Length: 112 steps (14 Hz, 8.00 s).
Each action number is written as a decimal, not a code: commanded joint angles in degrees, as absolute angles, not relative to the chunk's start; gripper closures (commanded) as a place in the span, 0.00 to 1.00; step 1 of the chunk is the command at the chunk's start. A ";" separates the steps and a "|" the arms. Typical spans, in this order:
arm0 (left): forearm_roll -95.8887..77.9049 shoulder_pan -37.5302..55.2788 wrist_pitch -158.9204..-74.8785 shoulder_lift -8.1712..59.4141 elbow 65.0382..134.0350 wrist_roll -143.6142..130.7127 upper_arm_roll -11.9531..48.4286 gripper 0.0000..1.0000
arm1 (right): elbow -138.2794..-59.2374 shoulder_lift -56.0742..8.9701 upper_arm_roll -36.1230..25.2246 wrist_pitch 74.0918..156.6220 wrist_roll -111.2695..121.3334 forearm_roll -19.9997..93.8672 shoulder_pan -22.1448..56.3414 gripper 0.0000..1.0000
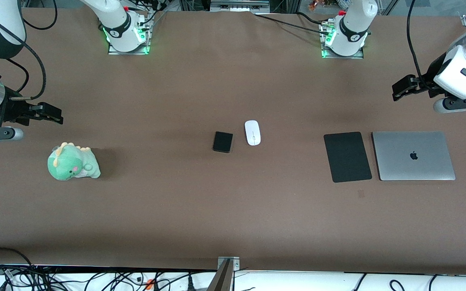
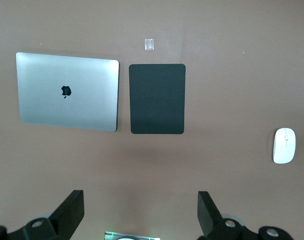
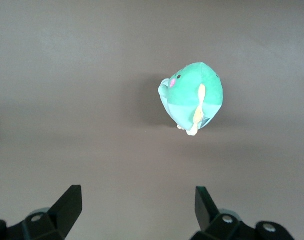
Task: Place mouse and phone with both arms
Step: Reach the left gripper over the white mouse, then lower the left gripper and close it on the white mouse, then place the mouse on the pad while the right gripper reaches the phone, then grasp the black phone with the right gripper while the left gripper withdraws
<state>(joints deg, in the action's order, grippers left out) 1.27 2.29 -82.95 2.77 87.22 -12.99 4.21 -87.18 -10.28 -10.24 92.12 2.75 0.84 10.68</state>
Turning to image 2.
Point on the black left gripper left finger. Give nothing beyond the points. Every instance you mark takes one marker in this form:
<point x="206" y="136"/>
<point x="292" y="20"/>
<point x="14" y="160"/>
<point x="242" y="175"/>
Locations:
<point x="67" y="215"/>

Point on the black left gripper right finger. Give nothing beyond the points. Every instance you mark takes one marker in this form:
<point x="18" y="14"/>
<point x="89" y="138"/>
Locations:
<point x="211" y="217"/>

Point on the white computer mouse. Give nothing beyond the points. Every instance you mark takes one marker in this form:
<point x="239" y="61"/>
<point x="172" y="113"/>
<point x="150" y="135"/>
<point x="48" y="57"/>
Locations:
<point x="284" y="146"/>

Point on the black mouse pad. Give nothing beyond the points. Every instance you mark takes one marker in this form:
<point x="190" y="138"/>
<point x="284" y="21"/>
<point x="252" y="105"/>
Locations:
<point x="157" y="98"/>

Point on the silver Apple laptop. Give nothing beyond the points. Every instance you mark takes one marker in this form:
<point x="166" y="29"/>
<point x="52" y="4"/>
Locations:
<point x="67" y="92"/>

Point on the clear tape piece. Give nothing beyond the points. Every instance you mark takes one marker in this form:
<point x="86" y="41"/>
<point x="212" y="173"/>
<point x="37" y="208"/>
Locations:
<point x="149" y="44"/>

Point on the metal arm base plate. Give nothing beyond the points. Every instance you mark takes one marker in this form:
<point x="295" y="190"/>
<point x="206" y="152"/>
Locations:
<point x="111" y="235"/>

